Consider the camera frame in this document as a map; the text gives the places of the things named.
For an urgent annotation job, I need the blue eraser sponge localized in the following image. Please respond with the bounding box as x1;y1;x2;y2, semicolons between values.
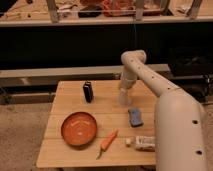
128;108;143;127

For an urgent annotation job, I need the wooden table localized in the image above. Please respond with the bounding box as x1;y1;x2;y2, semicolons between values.
37;80;156;168

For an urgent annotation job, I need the clear plastic bottle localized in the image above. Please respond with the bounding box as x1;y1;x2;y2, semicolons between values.
125;136;155;151

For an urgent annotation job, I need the orange toy carrot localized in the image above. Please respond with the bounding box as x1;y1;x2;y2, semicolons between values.
97;131;118;159

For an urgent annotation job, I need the orange round plate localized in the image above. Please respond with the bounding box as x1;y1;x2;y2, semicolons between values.
61;112;97;147

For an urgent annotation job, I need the grey metal rail beam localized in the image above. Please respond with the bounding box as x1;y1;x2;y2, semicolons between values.
0;63;171;88

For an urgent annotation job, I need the cluttered background shelf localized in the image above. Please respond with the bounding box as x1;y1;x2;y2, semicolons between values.
0;0;213;27

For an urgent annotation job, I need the black rectangular box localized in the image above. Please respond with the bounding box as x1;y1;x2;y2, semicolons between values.
83;81;94;103

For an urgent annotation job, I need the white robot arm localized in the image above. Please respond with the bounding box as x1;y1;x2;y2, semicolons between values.
119;50;208;171

